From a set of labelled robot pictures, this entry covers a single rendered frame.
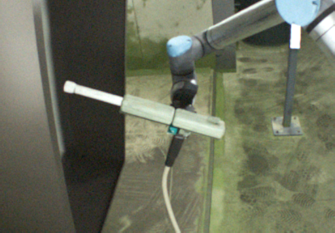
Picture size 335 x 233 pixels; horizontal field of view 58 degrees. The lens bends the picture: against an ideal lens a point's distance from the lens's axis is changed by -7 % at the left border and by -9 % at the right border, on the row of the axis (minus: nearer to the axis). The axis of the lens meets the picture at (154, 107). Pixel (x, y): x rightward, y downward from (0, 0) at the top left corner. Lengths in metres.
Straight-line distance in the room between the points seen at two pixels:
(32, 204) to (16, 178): 0.09
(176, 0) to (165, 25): 0.24
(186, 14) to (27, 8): 2.32
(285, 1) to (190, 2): 2.01
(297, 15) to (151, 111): 0.47
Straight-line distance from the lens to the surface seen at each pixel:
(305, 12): 0.71
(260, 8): 0.99
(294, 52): 2.00
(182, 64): 1.15
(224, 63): 2.90
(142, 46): 2.91
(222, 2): 2.70
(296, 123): 2.34
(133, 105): 0.92
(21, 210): 0.83
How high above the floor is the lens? 1.41
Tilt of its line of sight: 33 degrees down
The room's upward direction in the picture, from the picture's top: 10 degrees counter-clockwise
